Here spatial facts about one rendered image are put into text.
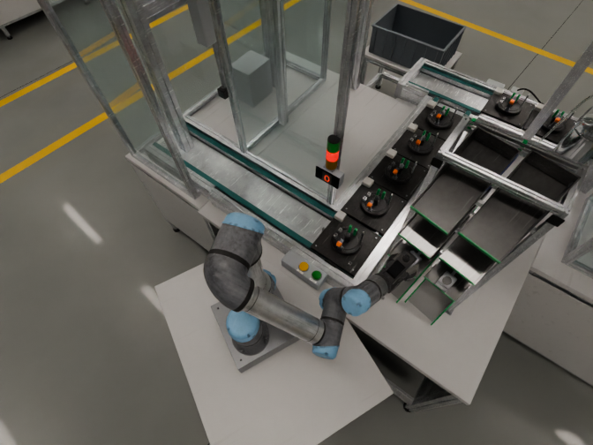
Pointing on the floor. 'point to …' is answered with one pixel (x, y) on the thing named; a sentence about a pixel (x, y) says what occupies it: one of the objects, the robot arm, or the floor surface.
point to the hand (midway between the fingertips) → (411, 259)
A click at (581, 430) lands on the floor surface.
